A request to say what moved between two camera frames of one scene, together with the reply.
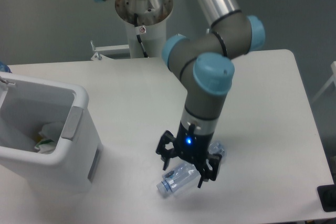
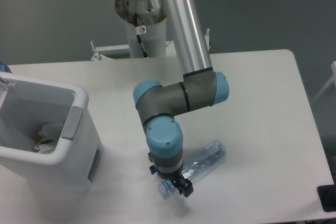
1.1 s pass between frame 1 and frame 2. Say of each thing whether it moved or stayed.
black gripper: moved
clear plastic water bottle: stayed
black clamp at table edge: stayed
